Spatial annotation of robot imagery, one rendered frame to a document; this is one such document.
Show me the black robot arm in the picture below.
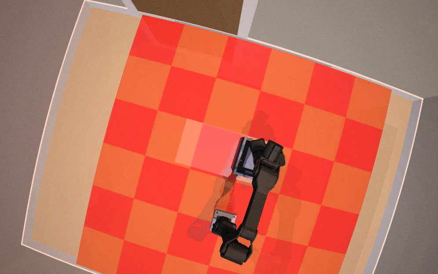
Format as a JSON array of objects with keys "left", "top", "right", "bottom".
[{"left": 212, "top": 140, "right": 285, "bottom": 265}]

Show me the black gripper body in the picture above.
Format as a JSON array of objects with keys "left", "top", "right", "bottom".
[{"left": 249, "top": 138, "right": 266, "bottom": 165}]

